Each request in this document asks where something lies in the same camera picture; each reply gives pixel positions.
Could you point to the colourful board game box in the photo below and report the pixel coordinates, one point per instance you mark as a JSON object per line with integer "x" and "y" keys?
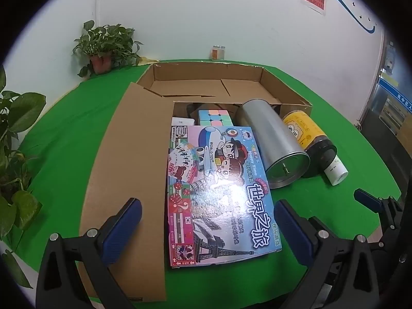
{"x": 225, "y": 199}

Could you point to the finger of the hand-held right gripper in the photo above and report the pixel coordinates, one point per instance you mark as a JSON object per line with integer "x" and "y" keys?
{"x": 367, "y": 199}

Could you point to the small glass jar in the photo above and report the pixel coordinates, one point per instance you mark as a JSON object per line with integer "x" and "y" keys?
{"x": 218, "y": 53}

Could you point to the silver metal can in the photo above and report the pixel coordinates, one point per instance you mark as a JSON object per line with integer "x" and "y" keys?
{"x": 267, "y": 135}

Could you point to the pastel puzzle cube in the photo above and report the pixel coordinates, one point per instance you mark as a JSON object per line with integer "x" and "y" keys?
{"x": 214, "y": 119}

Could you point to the glass door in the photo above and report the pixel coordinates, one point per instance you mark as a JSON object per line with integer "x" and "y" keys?
{"x": 389, "y": 103}

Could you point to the red wall sign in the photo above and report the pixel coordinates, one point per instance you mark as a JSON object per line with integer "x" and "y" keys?
{"x": 313, "y": 0}

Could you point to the yellow label clear jar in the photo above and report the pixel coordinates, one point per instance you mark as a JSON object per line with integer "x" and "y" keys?
{"x": 302, "y": 128}

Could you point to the white flat device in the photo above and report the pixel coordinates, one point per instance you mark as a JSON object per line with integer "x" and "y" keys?
{"x": 183, "y": 121}

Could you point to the cardboard box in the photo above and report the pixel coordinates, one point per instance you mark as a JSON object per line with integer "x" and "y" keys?
{"x": 135, "y": 167}

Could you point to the potted green plant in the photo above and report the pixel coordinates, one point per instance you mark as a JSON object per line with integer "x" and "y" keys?
{"x": 106, "y": 41}

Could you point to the blue wall decal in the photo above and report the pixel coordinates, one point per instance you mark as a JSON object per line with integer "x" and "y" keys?
{"x": 341, "y": 0}

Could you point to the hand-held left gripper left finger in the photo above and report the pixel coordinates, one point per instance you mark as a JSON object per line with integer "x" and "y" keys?
{"x": 124, "y": 228}

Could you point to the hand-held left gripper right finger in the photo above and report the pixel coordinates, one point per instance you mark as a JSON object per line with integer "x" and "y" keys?
{"x": 293, "y": 228}

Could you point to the large leafy plant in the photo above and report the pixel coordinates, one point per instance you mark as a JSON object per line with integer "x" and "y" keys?
{"x": 22, "y": 109}

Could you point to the white tube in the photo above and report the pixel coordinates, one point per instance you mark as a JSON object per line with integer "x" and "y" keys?
{"x": 336, "y": 172}

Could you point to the green tablecloth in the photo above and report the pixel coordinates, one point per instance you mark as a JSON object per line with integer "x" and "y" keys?
{"x": 64, "y": 135}

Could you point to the yellow cloth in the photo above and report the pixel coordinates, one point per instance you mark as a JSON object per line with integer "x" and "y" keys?
{"x": 144, "y": 61}

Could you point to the white wall conduit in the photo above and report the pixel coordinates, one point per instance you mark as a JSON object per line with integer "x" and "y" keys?
{"x": 97, "y": 0}

